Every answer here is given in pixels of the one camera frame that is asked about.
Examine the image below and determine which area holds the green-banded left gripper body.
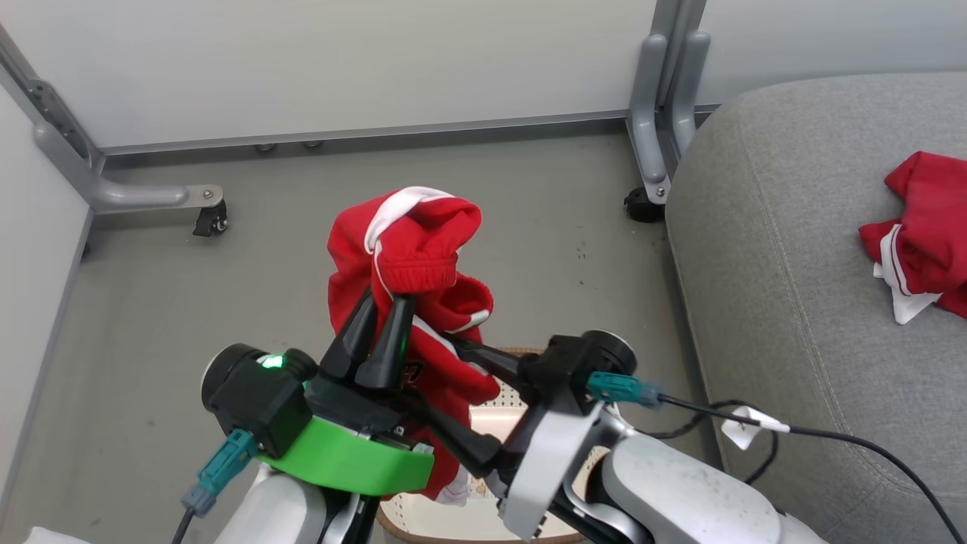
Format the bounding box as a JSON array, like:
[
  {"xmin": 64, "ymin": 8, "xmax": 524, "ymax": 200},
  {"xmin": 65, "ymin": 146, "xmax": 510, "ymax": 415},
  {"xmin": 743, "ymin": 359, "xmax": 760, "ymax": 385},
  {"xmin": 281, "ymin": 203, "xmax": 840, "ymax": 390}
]
[{"xmin": 257, "ymin": 369, "xmax": 436, "ymax": 497}]

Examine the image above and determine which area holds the black right camera cable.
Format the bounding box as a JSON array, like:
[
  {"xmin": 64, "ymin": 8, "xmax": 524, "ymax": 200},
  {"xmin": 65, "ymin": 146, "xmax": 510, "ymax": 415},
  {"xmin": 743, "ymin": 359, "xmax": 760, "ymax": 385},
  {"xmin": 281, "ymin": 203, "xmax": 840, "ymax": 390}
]
[{"xmin": 635, "ymin": 393, "xmax": 967, "ymax": 544}]

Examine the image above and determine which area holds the red jersey with white lining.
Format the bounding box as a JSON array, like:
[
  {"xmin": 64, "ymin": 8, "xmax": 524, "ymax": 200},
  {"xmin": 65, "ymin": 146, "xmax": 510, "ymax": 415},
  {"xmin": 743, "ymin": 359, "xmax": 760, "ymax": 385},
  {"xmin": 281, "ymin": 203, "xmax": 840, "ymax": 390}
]
[{"xmin": 858, "ymin": 151, "xmax": 967, "ymax": 326}]

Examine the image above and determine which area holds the teal left camera connector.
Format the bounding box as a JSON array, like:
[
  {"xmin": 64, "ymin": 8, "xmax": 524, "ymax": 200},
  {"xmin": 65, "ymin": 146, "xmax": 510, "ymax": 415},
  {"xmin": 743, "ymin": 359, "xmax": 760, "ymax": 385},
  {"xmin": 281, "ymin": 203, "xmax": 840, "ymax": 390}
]
[{"xmin": 183, "ymin": 428, "xmax": 259, "ymax": 517}]

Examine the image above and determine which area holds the teal right camera connector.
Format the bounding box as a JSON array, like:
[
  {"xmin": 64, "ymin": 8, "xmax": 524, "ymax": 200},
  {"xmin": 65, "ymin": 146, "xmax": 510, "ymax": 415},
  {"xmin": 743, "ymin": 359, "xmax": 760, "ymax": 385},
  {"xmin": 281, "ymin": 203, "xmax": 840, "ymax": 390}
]
[{"xmin": 587, "ymin": 371, "xmax": 663, "ymax": 410}]

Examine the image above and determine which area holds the white perforated laundry basket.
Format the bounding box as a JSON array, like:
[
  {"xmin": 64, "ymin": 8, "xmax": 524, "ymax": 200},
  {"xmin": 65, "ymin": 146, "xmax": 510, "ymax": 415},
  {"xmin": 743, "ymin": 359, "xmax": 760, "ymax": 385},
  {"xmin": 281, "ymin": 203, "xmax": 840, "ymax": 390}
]
[{"xmin": 375, "ymin": 348, "xmax": 607, "ymax": 544}]

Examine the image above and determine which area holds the grey partition post with feet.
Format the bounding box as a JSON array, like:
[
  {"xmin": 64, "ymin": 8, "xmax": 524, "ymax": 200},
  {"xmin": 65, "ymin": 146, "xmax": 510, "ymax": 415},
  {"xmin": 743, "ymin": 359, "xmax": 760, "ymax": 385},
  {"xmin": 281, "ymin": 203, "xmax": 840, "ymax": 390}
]
[{"xmin": 626, "ymin": 0, "xmax": 712, "ymax": 207}]

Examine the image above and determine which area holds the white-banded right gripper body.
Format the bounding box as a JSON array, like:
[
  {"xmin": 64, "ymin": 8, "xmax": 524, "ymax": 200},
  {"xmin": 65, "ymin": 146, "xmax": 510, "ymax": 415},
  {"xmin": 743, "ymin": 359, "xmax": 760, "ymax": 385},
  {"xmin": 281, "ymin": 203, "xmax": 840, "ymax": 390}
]
[{"xmin": 497, "ymin": 361, "xmax": 607, "ymax": 542}]

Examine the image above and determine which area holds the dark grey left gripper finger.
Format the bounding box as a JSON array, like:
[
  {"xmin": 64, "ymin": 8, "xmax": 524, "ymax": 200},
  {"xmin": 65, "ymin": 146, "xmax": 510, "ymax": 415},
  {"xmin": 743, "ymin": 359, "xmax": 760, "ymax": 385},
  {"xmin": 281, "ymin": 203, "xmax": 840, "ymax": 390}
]
[
  {"xmin": 320, "ymin": 287, "xmax": 378, "ymax": 379},
  {"xmin": 355, "ymin": 296, "xmax": 416, "ymax": 391}
]

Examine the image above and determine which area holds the white cable tag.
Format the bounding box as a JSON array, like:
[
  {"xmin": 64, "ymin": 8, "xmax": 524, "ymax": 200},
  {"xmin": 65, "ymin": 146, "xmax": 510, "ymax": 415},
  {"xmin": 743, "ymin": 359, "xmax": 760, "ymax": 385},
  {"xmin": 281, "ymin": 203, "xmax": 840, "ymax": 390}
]
[{"xmin": 721, "ymin": 406, "xmax": 791, "ymax": 453}]

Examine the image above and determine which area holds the grey partition bottom rail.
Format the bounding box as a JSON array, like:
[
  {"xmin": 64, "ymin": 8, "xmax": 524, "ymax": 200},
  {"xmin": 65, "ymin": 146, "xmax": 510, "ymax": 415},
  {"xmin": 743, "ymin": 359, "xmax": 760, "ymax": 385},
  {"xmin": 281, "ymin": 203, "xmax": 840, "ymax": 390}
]
[{"xmin": 100, "ymin": 109, "xmax": 632, "ymax": 156}]

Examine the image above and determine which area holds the grey fabric sofa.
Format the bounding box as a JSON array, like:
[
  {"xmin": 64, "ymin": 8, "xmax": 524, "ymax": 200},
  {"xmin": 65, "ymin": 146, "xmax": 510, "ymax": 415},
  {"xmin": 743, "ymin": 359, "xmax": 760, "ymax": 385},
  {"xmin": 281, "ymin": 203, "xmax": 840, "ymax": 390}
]
[{"xmin": 665, "ymin": 72, "xmax": 967, "ymax": 544}]

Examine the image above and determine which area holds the black caster wheel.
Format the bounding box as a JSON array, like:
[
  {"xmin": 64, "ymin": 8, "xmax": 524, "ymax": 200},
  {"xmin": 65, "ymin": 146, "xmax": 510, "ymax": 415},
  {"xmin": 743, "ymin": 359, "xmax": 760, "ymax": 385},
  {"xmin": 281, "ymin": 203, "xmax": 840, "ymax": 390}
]
[
  {"xmin": 623, "ymin": 187, "xmax": 666, "ymax": 224},
  {"xmin": 192, "ymin": 199, "xmax": 230, "ymax": 238}
]

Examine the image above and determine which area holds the red Bulls jersey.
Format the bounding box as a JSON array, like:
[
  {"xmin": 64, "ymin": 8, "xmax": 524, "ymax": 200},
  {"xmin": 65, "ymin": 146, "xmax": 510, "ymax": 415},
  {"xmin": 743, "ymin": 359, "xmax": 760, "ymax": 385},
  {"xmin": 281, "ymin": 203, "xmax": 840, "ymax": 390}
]
[{"xmin": 326, "ymin": 186, "xmax": 502, "ymax": 505}]

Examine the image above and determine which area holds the grey partition foot with bracket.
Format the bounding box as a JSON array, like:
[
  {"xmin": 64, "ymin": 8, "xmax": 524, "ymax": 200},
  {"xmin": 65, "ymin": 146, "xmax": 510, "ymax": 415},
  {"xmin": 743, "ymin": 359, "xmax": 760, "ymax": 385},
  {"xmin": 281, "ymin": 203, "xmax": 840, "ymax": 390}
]
[{"xmin": 32, "ymin": 121, "xmax": 227, "ymax": 217}]

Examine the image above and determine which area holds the grey slanted partition post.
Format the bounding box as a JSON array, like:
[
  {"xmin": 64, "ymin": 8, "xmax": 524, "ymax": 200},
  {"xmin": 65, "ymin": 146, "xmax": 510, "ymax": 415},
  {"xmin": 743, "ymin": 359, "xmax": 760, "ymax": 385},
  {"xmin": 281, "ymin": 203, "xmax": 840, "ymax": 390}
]
[{"xmin": 0, "ymin": 23, "xmax": 104, "ymax": 172}]

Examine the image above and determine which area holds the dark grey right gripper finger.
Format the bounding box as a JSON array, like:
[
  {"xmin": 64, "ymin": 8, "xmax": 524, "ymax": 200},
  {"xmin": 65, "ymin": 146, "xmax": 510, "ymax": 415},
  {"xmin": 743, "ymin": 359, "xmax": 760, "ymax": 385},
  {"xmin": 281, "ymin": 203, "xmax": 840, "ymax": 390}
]
[
  {"xmin": 411, "ymin": 391, "xmax": 505, "ymax": 478},
  {"xmin": 452, "ymin": 340, "xmax": 531, "ymax": 388}
]

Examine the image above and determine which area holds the teal camera connector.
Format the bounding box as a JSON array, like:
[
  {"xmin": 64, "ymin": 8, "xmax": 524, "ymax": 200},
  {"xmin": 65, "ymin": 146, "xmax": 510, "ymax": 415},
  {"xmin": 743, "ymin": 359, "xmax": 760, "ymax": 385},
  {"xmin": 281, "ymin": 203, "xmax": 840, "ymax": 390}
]
[
  {"xmin": 183, "ymin": 428, "xmax": 259, "ymax": 517},
  {"xmin": 587, "ymin": 371, "xmax": 663, "ymax": 410}
]

